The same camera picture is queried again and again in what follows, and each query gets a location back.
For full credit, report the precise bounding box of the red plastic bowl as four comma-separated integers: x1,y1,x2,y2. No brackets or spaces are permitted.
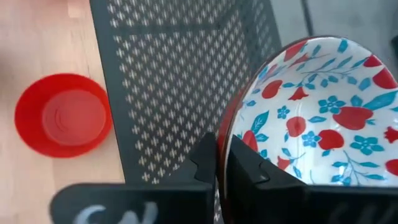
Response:
14,73,113,159

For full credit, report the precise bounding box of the black perforated metal shelf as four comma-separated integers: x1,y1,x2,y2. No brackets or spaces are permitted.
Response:
89,0,283,224

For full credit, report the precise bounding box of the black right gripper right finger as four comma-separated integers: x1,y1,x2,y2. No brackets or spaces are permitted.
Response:
223,134,398,224

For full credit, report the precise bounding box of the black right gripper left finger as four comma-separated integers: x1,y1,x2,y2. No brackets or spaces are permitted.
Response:
49,132,218,224

